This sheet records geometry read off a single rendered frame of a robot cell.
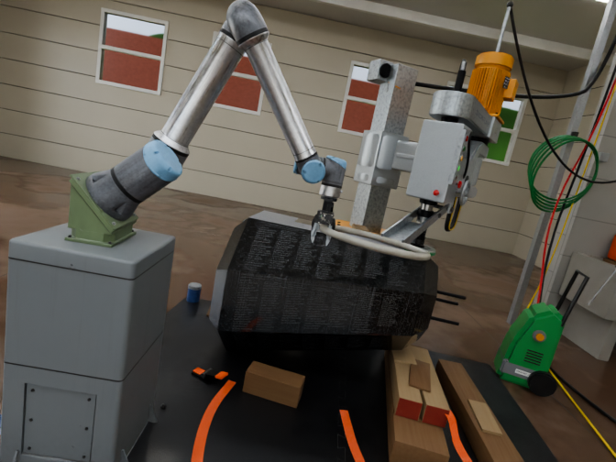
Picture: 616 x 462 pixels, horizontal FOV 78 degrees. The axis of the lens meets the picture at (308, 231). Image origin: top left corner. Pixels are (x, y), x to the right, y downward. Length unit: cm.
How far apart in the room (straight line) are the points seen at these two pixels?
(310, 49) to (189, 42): 246
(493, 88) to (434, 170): 90
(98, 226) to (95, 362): 45
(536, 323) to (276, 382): 183
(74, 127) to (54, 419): 836
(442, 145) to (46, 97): 885
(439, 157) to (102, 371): 179
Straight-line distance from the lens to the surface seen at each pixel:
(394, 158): 299
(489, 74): 288
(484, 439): 226
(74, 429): 170
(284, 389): 211
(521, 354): 314
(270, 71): 141
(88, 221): 146
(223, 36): 156
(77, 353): 153
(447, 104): 218
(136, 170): 141
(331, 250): 212
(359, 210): 309
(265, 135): 841
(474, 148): 265
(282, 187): 843
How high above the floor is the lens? 128
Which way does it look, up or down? 11 degrees down
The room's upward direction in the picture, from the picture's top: 11 degrees clockwise
